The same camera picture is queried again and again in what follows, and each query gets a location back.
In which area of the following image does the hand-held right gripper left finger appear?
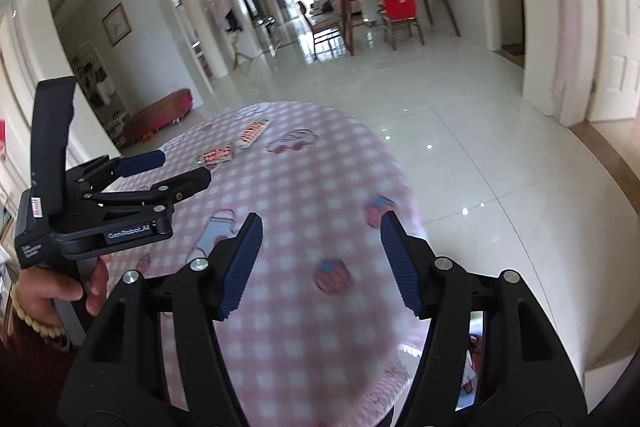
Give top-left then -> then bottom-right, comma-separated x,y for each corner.
57,212 -> 264,427

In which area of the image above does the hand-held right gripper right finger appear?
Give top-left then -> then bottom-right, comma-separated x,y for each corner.
380,210 -> 588,427

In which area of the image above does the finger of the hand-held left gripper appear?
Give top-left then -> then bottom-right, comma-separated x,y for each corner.
82,167 -> 212,214
67,150 -> 167,189

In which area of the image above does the red and white snack wrapper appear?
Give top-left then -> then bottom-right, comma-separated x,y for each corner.
235,120 -> 275,149
197,146 -> 236,167

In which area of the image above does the white and blue bucket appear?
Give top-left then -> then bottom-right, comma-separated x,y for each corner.
464,332 -> 487,409

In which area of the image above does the person's left forearm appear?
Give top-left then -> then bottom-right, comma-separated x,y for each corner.
0,307 -> 76,413

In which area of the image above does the person's left hand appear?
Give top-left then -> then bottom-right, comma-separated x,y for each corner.
15,254 -> 113,324

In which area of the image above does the red upholstered bench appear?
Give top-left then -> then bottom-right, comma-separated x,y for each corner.
123,88 -> 194,144

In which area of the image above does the white shelf unit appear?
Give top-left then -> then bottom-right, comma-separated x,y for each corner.
69,42 -> 128,148

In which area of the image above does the pink checked tablecloth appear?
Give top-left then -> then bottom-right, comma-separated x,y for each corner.
107,101 -> 426,427

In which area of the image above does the brown framed picture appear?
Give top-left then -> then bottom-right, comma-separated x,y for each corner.
101,3 -> 132,47

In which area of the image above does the wooden stand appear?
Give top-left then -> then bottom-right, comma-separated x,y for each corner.
232,32 -> 254,68

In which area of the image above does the wooden chair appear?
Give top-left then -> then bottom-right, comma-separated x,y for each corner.
300,0 -> 348,58
376,0 -> 426,50

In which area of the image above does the white panel door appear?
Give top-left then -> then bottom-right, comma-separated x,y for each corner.
585,0 -> 640,123

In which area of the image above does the cream bead bracelet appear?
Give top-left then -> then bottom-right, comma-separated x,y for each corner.
10,282 -> 68,340

